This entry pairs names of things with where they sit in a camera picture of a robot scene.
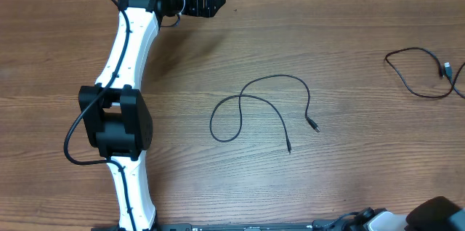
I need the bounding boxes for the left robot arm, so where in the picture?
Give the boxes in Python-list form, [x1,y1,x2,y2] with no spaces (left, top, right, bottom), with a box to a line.
[71,0,226,230]

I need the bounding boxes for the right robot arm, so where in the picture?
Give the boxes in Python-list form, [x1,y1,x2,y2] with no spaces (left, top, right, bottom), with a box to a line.
[343,196,464,231]

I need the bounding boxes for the black USB cable long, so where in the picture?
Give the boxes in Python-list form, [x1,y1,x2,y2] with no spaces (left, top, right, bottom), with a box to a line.
[209,74,320,154]

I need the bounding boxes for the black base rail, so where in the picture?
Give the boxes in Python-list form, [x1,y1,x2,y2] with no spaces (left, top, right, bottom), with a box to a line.
[90,219,364,231]

